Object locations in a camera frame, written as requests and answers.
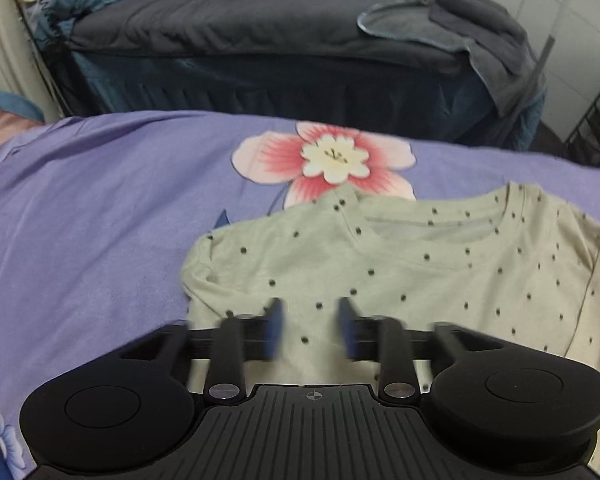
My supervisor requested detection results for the beige polka dot shirt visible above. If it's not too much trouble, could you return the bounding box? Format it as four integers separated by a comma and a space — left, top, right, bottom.
179, 181, 600, 476

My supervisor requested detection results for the purple floral bed sheet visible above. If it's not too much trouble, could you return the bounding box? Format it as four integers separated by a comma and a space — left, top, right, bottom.
0, 112, 600, 479

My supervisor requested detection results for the dark bed base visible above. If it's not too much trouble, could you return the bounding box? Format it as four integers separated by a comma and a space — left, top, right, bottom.
46, 50, 545, 151

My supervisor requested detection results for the dark grey quilt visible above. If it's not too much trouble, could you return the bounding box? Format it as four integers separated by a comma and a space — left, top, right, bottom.
69, 0, 468, 75

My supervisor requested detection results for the grey towel with blue trim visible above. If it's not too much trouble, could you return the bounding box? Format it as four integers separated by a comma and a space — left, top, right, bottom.
358, 0, 543, 117

